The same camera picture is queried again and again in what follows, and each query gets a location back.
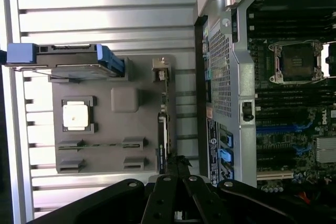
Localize grey parts rack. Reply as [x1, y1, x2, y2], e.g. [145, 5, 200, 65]
[48, 55, 177, 175]

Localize white expansion slot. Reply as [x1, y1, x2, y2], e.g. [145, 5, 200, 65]
[256, 170, 294, 180]

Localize green Dell motherboard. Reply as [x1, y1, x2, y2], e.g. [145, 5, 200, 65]
[248, 6, 336, 192]

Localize blue expansion slot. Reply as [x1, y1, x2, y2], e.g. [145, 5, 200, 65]
[256, 125, 305, 133]

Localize silver CPU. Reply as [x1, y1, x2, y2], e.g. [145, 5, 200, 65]
[62, 100, 91, 131]

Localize black RAM slot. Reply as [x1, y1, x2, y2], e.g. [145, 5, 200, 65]
[248, 30, 336, 38]
[248, 24, 336, 31]
[256, 98, 336, 105]
[248, 10, 336, 18]
[256, 104, 336, 111]
[256, 86, 336, 93]
[248, 17, 336, 25]
[256, 92, 336, 99]

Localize black and silver PC case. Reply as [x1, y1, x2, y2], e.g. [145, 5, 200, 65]
[193, 0, 336, 209]

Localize silver finned chipset heatsink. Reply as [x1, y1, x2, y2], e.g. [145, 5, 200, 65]
[316, 137, 336, 163]

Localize CPU socket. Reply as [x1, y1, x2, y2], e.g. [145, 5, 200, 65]
[267, 39, 322, 84]

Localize hard disk in blue carrier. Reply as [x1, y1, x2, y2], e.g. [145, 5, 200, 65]
[6, 42, 125, 80]

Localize metal socket cover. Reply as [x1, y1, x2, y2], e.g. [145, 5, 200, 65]
[320, 41, 336, 78]

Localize wire locking lever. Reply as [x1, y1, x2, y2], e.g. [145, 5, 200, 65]
[270, 76, 324, 85]
[270, 39, 324, 48]

